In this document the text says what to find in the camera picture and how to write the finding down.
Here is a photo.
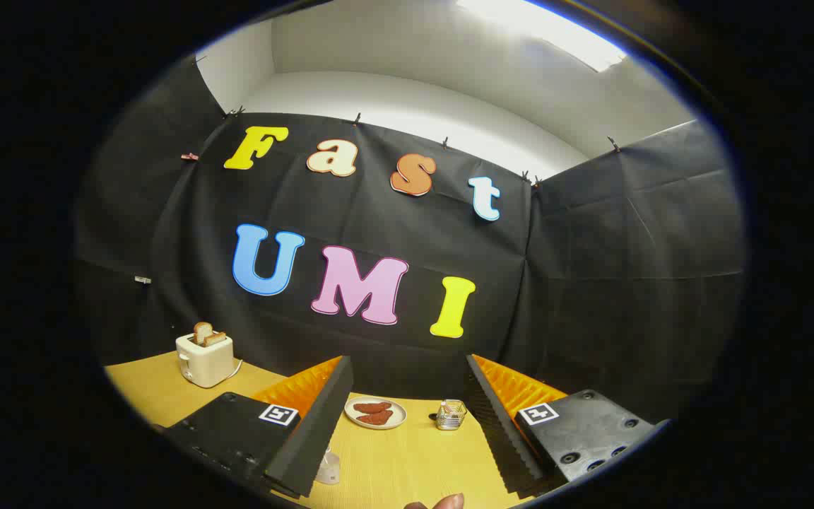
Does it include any ceiling light panel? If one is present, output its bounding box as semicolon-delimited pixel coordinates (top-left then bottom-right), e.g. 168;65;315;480
456;0;627;73

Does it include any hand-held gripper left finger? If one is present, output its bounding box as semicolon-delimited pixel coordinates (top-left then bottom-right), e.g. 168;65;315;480
156;356;355;499

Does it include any cream toaster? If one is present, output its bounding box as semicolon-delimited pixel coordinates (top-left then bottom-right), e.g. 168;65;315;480
175;331;235;388

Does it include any clear plastic juice bottle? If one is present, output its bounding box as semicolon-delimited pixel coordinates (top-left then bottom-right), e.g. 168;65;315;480
315;447;341;486

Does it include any metal wire holder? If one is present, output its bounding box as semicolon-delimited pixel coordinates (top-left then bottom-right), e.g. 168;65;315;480
436;399;467;431

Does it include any wooden table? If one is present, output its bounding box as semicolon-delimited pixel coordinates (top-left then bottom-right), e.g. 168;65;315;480
105;351;542;509

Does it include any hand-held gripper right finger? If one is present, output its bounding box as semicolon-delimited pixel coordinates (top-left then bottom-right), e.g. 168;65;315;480
465;353;673;496

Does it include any white round plate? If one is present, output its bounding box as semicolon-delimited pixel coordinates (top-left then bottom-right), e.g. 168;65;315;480
344;397;408;431

